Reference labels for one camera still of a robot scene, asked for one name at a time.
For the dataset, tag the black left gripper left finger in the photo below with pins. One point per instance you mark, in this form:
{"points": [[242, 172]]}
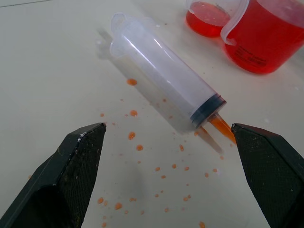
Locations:
{"points": [[64, 180]]}

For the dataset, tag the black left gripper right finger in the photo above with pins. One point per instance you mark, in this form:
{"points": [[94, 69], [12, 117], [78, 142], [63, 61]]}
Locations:
{"points": [[270, 171]]}

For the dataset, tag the large beaker red liquid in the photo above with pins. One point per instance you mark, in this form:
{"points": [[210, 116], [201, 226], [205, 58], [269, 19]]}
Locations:
{"points": [[263, 35]]}

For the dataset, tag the large clear plastic syringe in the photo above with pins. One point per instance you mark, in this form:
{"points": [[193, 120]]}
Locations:
{"points": [[164, 71]]}

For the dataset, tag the small beaker red liquid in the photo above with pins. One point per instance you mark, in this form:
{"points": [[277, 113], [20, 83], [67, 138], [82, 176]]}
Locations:
{"points": [[207, 18]]}

